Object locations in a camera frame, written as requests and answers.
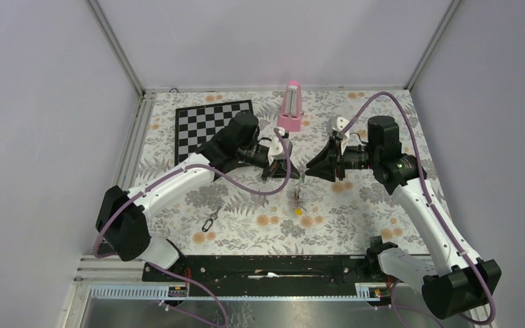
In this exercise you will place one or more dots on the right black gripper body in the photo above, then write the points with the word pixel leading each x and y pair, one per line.
pixel 360 156

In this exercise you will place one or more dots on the black carabiner key clip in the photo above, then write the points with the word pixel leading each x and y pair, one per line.
pixel 210 221

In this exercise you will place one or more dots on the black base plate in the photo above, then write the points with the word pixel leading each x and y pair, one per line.
pixel 250 270

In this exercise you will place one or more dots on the black white chessboard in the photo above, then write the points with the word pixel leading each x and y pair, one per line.
pixel 198 124

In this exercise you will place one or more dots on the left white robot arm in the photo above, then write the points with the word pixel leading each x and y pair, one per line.
pixel 122 222

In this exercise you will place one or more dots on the floral table mat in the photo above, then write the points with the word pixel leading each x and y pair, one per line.
pixel 338 218

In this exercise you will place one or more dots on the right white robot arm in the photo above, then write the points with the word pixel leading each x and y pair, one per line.
pixel 458 280

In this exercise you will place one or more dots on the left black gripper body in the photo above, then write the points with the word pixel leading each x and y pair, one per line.
pixel 252 154

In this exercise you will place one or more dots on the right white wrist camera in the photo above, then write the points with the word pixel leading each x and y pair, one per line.
pixel 335 128

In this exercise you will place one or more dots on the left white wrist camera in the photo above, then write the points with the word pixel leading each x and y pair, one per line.
pixel 280 147

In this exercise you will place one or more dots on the grey slotted cable duct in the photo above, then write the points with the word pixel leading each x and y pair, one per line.
pixel 279 291

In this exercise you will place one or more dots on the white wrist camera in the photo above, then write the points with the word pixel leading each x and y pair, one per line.
pixel 335 128
pixel 280 147

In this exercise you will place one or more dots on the keyring with coloured key tags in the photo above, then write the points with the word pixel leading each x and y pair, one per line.
pixel 297 197

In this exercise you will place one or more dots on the pink metronome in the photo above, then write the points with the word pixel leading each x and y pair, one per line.
pixel 290 117

